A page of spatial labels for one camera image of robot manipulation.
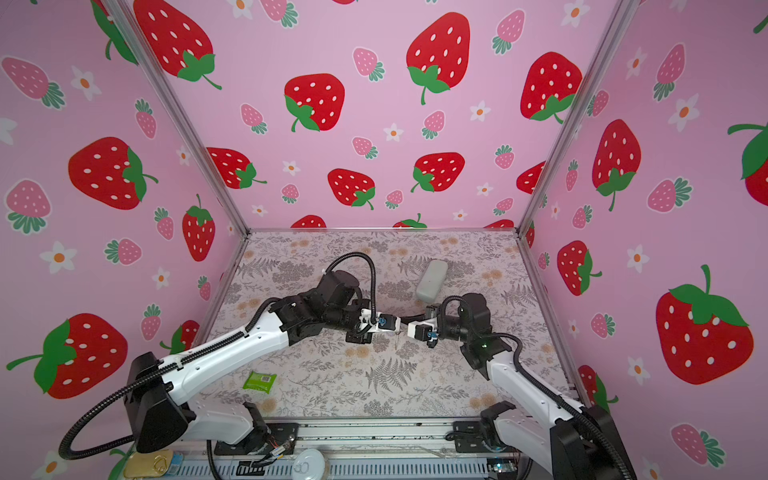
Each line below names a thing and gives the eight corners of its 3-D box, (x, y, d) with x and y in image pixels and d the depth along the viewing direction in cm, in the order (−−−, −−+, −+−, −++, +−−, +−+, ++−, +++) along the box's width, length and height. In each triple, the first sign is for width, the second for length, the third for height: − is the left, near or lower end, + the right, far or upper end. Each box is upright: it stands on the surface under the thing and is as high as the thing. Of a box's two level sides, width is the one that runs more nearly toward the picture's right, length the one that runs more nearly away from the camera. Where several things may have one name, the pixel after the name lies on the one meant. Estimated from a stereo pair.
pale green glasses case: (414, 298, 103) (414, 292, 100) (429, 263, 113) (429, 257, 110) (435, 305, 102) (436, 299, 99) (448, 269, 112) (449, 263, 109)
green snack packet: (245, 388, 84) (242, 386, 82) (253, 372, 87) (250, 369, 85) (269, 393, 83) (266, 391, 82) (276, 376, 86) (273, 374, 85)
